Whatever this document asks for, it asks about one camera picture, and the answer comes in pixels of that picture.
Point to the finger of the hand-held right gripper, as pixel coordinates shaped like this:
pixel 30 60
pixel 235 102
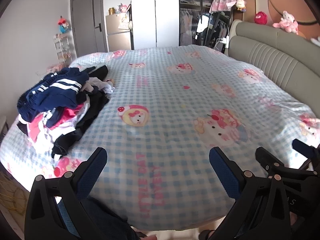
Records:
pixel 266 161
pixel 302 147

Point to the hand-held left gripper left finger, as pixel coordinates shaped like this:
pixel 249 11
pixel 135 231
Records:
pixel 93 165

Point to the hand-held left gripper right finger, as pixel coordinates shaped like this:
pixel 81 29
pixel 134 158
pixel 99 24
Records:
pixel 221 170

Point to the pile of mixed clothes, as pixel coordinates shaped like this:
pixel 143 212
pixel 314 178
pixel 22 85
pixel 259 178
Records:
pixel 95 107

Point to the navy white-striped pants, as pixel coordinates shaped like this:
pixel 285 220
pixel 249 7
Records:
pixel 57 97

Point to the row of hanging clothes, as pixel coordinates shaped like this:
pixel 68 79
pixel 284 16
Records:
pixel 187 25

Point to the black sandal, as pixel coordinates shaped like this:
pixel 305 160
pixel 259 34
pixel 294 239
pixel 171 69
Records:
pixel 207 236

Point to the grey-green padded headboard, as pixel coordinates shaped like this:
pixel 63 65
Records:
pixel 275 55

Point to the blue checkered cartoon blanket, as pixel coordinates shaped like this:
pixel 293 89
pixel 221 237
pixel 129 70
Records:
pixel 162 92

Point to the white shelf rack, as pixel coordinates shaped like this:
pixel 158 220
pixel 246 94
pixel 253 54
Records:
pixel 62 50

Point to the pink white plush toy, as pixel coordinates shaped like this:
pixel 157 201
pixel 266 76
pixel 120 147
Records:
pixel 287 22

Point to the beige fridge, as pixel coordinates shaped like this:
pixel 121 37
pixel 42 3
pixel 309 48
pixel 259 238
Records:
pixel 118 35

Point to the grey door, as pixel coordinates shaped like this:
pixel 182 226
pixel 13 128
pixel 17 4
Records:
pixel 85 22

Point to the red blue plush toy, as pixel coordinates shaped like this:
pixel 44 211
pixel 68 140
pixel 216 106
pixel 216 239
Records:
pixel 63 24

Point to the white yellow plush doll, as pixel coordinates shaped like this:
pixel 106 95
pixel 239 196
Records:
pixel 241 4

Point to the gold jar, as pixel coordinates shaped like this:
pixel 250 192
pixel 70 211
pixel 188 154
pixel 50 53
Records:
pixel 111 10

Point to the small pink plush toy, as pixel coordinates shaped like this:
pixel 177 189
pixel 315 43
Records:
pixel 123 7

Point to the white wardrobe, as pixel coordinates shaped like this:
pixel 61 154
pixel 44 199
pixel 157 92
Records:
pixel 155 12

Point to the pink printed frilly cloth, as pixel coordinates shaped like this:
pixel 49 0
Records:
pixel 222 0

